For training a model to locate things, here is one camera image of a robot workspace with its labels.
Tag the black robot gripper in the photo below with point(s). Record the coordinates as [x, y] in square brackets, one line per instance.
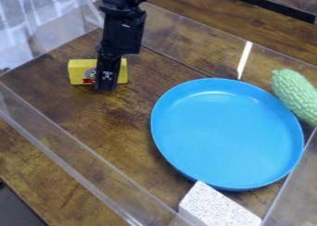
[121, 39]

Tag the yellow butter block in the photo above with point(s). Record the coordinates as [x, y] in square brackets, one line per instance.
[81, 71]

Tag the blue round tray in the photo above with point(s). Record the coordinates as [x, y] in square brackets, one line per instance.
[226, 134]

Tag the white speckled foam block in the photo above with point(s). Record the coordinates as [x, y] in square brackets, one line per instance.
[207, 208]

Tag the green bitter gourd toy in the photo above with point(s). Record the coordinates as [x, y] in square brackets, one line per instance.
[297, 94]

